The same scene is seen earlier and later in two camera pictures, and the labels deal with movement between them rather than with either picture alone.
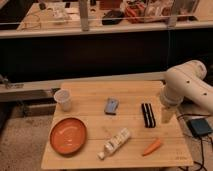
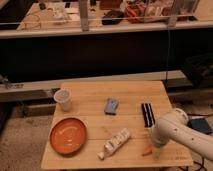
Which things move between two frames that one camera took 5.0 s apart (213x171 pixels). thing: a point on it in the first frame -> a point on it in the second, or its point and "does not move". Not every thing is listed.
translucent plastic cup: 63,96 does not move
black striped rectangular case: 148,115 does not move
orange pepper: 152,147 does not move
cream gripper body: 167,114 -> 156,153
